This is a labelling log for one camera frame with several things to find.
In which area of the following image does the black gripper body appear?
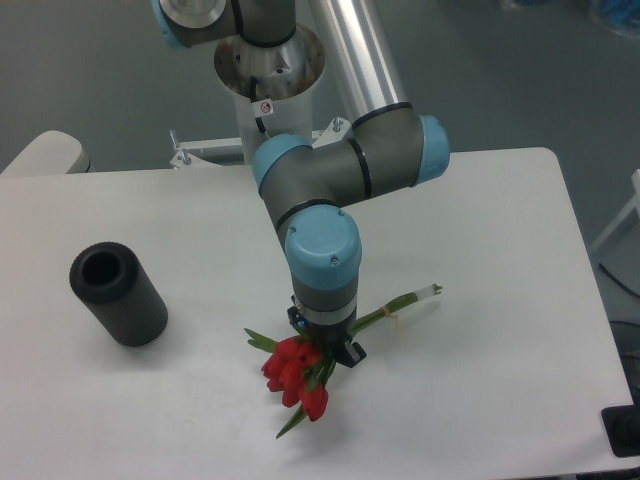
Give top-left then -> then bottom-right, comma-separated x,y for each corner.
287,296 -> 357,358

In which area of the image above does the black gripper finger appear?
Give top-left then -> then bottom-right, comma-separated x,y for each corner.
335,340 -> 366,368

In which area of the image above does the red tulip bouquet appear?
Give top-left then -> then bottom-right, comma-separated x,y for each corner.
244,283 -> 443,439

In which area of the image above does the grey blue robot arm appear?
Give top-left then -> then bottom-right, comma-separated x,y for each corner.
152,1 -> 450,367

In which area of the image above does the black ribbed cylindrical vase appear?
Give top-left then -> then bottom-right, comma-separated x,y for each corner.
69,242 -> 168,347

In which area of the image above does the black device at table edge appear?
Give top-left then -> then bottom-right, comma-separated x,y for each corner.
601,405 -> 639,458

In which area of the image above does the white chair back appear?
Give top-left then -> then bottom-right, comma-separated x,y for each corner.
1,130 -> 93,178

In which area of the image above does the white metal mounting bracket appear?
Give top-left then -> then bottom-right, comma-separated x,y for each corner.
169,117 -> 351,169

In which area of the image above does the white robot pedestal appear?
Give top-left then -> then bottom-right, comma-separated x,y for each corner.
214,24 -> 326,164

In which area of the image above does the black cable on pedestal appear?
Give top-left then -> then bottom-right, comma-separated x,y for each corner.
248,74 -> 271,139

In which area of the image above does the white frame at right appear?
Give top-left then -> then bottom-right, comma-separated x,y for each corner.
588,170 -> 639,263

